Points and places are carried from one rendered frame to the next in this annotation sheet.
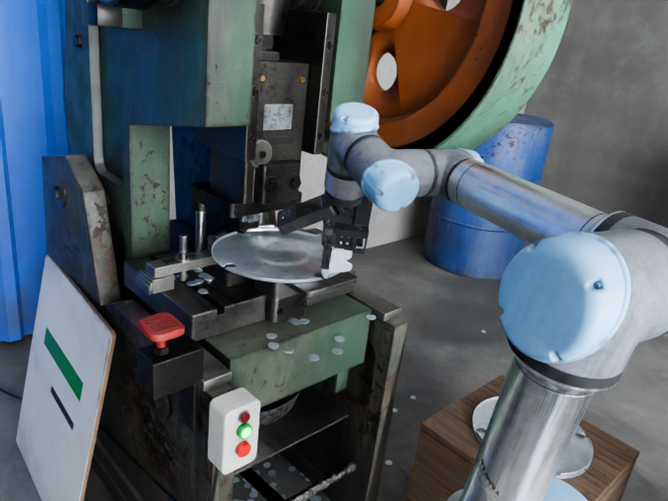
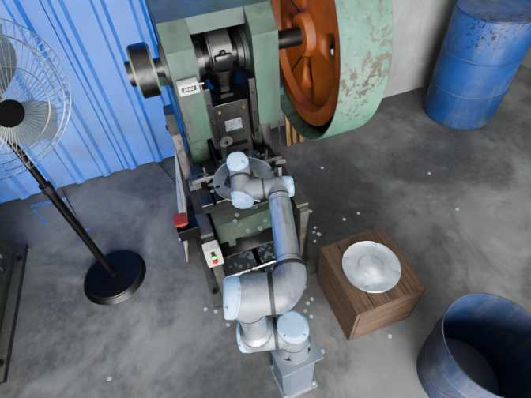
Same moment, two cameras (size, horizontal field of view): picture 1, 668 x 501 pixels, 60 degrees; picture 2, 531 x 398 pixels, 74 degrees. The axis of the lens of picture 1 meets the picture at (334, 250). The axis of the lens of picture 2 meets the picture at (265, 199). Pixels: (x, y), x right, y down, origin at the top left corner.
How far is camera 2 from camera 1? 0.90 m
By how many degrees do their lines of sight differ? 36
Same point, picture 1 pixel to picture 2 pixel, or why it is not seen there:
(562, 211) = (278, 245)
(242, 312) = (226, 203)
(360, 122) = (233, 167)
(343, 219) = not seen: hidden behind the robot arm
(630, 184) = not seen: outside the picture
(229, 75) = (196, 122)
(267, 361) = (234, 225)
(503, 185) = (274, 217)
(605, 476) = (394, 296)
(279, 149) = (238, 136)
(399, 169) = (239, 198)
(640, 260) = (249, 299)
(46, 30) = not seen: hidden behind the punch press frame
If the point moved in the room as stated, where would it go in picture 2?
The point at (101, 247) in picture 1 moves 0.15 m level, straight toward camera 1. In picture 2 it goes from (182, 157) to (177, 177)
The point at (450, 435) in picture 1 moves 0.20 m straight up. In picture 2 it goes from (329, 257) to (333, 235)
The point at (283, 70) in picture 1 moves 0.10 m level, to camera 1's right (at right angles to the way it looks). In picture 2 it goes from (231, 105) to (254, 110)
